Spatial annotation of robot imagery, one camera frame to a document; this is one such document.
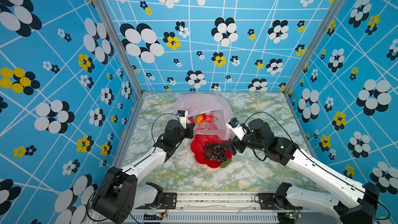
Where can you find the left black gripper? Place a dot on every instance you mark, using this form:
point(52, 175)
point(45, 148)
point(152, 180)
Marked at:
point(189, 129)

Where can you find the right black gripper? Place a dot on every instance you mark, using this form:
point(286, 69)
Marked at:
point(235, 142)

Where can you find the red flower-shaped plate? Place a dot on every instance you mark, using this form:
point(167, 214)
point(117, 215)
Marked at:
point(197, 148)

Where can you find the yellow red mango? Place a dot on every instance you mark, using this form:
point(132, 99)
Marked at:
point(200, 118)

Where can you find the pink red apple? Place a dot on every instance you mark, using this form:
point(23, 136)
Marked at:
point(209, 119)

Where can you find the pink plastic bag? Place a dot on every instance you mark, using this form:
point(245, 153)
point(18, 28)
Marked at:
point(197, 104)

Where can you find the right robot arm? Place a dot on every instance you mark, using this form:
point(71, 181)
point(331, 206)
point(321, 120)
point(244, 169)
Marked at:
point(345, 199)

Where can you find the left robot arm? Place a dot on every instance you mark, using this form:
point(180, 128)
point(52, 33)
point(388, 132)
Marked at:
point(119, 193)

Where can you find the dark purple grape bunch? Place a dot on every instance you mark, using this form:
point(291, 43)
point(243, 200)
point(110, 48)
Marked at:
point(217, 156)

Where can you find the green leaf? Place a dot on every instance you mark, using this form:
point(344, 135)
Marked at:
point(226, 163)

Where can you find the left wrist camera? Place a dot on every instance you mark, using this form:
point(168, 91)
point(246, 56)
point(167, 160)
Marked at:
point(182, 118)

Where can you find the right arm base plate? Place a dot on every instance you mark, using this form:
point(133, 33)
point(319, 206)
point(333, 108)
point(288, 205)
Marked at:
point(267, 201)

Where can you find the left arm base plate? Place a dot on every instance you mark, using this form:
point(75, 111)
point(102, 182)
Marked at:
point(168, 201)

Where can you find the aluminium front rail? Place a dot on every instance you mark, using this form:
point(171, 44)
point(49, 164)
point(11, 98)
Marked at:
point(224, 207)

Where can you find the right aluminium corner post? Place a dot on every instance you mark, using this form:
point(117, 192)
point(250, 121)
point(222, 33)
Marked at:
point(314, 43)

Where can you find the aluminium corner post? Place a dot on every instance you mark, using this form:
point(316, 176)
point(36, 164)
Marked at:
point(314, 43)
point(111, 29)

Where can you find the left aluminium corner post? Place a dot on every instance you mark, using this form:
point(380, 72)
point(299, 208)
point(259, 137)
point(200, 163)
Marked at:
point(111, 29)

